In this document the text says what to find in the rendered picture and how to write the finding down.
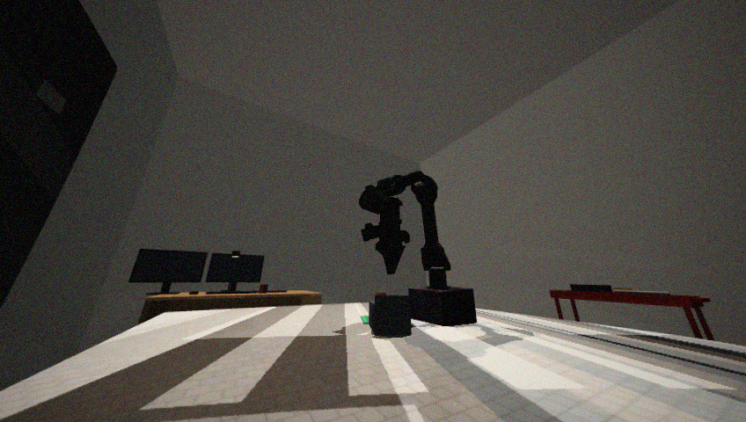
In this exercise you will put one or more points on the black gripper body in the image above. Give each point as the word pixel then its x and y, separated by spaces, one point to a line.
pixel 393 235

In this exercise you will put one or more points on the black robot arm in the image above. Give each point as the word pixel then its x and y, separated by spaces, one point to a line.
pixel 378 200

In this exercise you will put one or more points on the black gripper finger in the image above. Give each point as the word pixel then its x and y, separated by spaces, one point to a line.
pixel 394 253
pixel 385 259

